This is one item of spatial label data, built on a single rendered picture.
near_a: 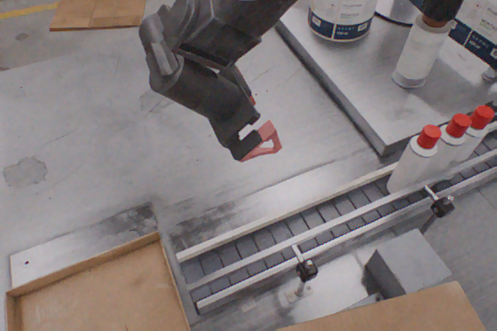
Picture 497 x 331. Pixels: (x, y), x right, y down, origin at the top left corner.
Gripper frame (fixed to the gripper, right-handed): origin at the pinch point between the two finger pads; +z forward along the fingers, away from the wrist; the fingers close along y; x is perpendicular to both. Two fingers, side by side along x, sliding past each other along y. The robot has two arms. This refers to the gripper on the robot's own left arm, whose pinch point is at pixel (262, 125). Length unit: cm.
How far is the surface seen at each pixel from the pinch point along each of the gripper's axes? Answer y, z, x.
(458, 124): -6.6, 30.2, -22.5
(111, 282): 0.2, 5.9, 46.5
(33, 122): 52, -2, 55
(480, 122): -7.1, 34.9, -26.0
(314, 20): 52, 45, -16
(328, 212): -4.8, 31.7, 7.7
